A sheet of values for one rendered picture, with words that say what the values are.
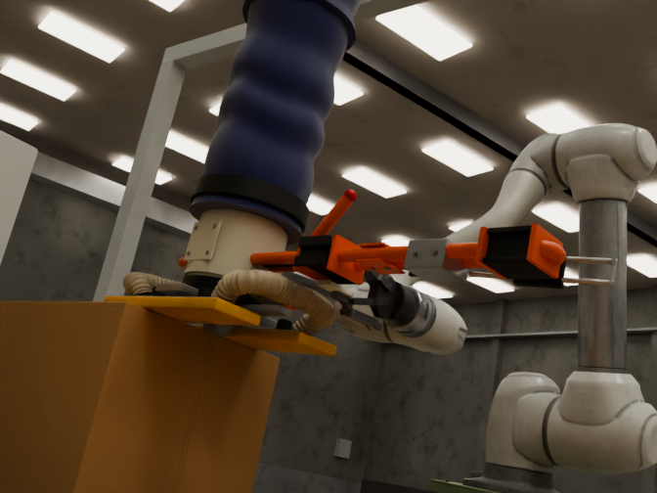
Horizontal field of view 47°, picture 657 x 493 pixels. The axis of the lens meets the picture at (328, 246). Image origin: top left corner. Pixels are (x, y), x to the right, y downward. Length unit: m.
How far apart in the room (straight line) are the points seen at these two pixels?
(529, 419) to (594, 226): 0.45
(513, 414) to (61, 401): 0.97
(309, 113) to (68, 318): 0.58
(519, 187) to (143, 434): 0.98
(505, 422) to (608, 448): 0.25
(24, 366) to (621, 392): 1.18
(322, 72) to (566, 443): 0.92
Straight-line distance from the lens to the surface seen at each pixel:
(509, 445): 1.80
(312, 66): 1.49
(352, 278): 1.23
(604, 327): 1.72
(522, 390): 1.80
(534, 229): 0.99
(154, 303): 1.33
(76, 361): 1.39
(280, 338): 1.35
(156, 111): 5.01
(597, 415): 1.69
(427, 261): 1.08
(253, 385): 1.53
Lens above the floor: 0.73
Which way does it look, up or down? 17 degrees up
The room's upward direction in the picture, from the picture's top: 11 degrees clockwise
